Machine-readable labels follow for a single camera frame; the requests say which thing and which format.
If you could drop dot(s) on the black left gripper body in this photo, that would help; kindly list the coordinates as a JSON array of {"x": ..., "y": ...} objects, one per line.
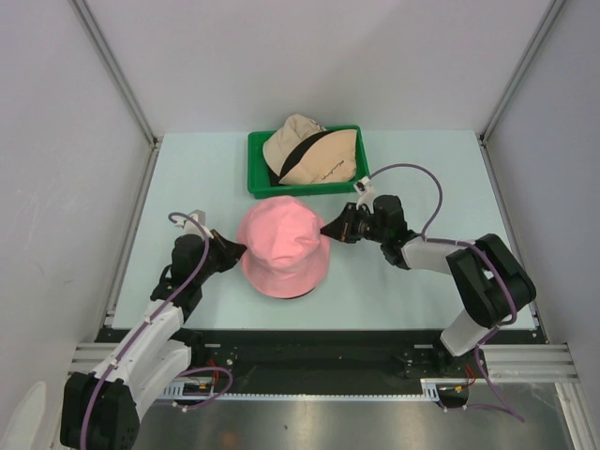
[{"x": 202, "y": 274}]

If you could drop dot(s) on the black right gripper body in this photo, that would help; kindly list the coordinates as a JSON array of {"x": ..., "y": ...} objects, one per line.
[{"x": 368, "y": 228}]

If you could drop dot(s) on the peach embroidered bucket hat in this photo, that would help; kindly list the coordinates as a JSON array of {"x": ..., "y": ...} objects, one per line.
[{"x": 325, "y": 157}]

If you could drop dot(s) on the beige smile bucket hat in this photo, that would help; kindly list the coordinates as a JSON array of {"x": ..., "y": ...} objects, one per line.
[{"x": 280, "y": 145}]

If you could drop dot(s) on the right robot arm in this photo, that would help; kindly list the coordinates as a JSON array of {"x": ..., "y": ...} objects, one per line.
[{"x": 491, "y": 283}]

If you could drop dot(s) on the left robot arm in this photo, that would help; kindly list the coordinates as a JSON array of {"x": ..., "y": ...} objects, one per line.
[{"x": 104, "y": 408}]

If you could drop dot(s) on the green plastic tray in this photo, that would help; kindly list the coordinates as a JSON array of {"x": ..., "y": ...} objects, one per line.
[{"x": 258, "y": 178}]

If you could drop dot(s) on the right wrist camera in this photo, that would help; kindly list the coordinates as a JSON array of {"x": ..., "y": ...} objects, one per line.
[{"x": 366, "y": 192}]

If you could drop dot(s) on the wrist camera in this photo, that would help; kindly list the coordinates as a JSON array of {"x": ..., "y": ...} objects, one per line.
[
  {"x": 194, "y": 223},
  {"x": 366, "y": 192}
]

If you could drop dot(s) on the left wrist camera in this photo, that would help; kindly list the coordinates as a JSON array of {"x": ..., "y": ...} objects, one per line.
[{"x": 194, "y": 223}]

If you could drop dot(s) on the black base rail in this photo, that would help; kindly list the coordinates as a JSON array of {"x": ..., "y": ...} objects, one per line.
[{"x": 326, "y": 363}]

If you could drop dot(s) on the white cable duct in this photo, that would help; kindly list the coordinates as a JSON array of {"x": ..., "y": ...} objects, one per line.
[{"x": 429, "y": 390}]

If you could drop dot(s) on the aluminium frame post left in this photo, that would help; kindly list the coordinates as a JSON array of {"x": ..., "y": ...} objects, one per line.
[{"x": 92, "y": 28}]

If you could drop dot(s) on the aluminium frame post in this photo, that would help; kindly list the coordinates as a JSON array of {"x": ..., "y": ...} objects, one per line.
[
  {"x": 92, "y": 28},
  {"x": 539, "y": 37}
]

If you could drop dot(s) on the aluminium frame post right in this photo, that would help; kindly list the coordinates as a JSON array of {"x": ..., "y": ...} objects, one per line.
[{"x": 539, "y": 37}]

